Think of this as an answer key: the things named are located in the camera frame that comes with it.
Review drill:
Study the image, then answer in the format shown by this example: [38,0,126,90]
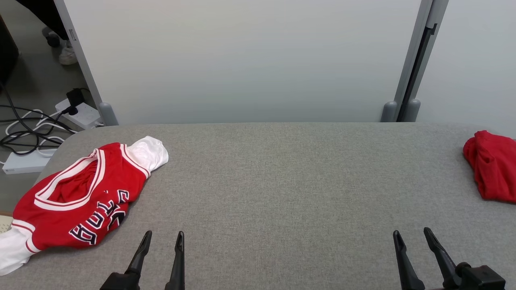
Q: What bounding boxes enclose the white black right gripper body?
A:
[427,263,507,290]

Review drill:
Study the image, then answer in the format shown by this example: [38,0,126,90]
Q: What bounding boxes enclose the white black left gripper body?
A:
[100,272,142,290]

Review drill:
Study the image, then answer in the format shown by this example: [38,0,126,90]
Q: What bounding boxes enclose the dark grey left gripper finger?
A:
[125,230,153,276]
[164,231,185,290]

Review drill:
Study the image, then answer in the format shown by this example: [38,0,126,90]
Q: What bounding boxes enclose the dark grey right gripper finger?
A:
[423,227,461,289]
[393,230,425,290]

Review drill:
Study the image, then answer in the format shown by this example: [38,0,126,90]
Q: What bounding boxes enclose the red white Bulls jersey shirt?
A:
[0,136,169,277]

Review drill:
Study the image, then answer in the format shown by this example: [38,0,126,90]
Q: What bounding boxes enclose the red shorts with white stripe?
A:
[463,130,516,203]

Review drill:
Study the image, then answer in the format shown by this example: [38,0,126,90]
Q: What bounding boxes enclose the grey partition foot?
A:
[381,101,398,122]
[99,102,119,126]
[403,99,421,122]

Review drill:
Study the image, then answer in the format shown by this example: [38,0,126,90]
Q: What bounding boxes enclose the white flat box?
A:
[2,148,58,175]

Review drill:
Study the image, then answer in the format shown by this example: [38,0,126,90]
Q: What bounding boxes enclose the white power strip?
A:
[55,98,102,130]

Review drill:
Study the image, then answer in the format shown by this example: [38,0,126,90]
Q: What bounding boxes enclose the black power adapter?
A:
[66,89,85,110]

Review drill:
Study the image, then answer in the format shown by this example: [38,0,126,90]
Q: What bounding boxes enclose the narrow white partition panel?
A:
[415,0,516,135]

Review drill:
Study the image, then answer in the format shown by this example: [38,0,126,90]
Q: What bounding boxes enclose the white sneaker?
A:
[58,40,78,66]

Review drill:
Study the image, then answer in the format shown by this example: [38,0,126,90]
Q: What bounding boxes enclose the wide white partition panel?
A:
[54,0,434,126]

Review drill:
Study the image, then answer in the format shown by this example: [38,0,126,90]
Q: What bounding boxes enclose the dark trouser leg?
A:
[16,0,70,41]

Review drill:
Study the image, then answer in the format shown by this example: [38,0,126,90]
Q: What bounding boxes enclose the white power cable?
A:
[4,109,78,156]

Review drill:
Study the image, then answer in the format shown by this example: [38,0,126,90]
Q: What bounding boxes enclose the black power cable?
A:
[0,81,78,156]

